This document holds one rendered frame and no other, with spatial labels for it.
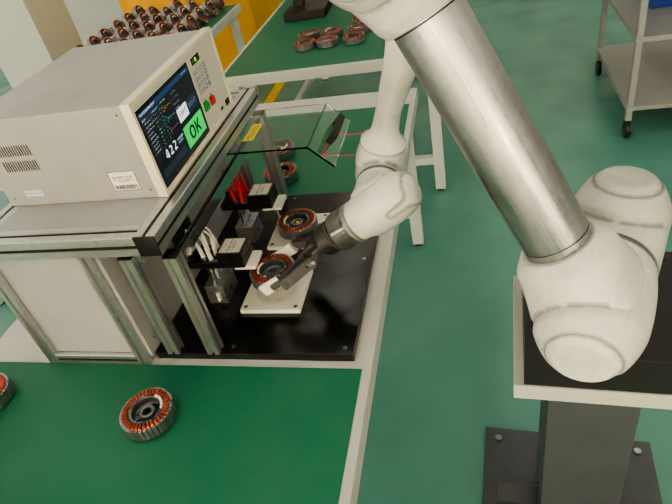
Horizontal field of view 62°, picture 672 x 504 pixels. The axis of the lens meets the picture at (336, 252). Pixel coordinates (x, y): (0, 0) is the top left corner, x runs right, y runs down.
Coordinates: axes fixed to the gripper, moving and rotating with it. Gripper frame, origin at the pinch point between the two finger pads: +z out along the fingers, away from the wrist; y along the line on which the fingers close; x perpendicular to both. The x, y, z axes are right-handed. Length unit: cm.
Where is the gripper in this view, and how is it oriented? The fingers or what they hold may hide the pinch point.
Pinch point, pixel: (274, 271)
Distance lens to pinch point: 136.3
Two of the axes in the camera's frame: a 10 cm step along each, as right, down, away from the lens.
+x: -6.6, -6.4, -4.0
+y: 1.6, -6.3, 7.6
